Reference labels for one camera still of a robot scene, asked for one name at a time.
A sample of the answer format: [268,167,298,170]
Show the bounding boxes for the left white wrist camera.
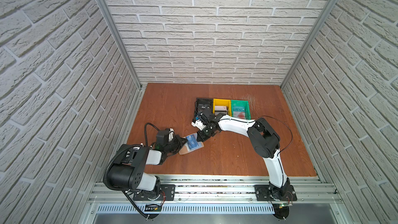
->
[168,128,174,142]

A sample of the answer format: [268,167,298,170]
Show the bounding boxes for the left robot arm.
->
[103,129,188,195]

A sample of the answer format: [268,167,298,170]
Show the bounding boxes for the yellow storage bin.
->
[212,99,232,116]

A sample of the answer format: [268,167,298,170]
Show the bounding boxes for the aluminium rail frame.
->
[86,174,346,215]

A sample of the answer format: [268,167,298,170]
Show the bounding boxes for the green storage bin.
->
[231,100,251,120]

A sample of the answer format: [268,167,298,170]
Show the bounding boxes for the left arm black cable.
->
[143,122,161,146]

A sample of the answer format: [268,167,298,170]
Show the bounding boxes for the cards in green bin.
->
[232,106,246,119]

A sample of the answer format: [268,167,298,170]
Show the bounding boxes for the tan leather card holder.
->
[178,133,204,155]

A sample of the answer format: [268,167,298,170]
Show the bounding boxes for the cards in yellow bin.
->
[214,105,228,115]

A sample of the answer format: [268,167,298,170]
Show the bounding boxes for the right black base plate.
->
[254,184,297,202]

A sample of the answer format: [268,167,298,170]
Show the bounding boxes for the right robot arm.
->
[192,111,290,196]

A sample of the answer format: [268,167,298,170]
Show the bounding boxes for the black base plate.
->
[133,184,176,201]
[254,184,297,202]

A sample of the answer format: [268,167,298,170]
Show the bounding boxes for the black storage bin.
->
[192,98,213,122]

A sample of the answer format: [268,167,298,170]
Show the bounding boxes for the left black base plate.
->
[133,184,176,201]

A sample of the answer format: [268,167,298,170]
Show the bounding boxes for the blue credit card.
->
[185,133,201,150]

